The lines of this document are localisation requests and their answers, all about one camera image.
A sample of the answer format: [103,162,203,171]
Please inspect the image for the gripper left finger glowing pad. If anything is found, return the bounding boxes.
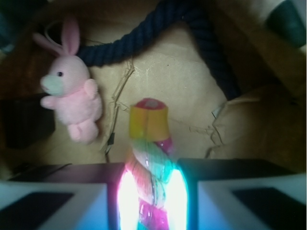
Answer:
[0,163,138,230]

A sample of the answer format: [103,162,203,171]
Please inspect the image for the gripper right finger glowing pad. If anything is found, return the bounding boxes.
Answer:
[168,158,307,230]

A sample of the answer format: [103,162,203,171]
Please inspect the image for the multicolored twisted rope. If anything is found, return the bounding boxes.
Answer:
[123,97,179,230]

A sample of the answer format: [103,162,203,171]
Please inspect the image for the pink plush bunny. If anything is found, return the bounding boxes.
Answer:
[33,16,103,144]

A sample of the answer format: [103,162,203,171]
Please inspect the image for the brown paper bag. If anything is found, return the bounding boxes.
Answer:
[0,0,307,179]

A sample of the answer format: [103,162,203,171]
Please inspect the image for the dark navy thick rope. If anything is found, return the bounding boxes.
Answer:
[77,0,241,101]

